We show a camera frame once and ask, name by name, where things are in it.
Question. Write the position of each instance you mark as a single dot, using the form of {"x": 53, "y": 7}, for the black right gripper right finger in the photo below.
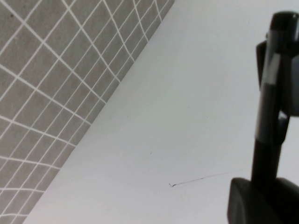
{"x": 282, "y": 205}

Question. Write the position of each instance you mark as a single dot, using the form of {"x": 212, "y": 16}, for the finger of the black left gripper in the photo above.
{"x": 293, "y": 81}
{"x": 261, "y": 63}

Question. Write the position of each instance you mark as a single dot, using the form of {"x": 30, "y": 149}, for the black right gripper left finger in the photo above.
{"x": 245, "y": 203}

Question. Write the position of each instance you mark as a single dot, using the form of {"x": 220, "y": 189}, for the clear pen cap black clip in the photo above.
{"x": 272, "y": 70}

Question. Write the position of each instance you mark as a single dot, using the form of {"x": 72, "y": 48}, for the grey grid mat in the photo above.
{"x": 46, "y": 70}

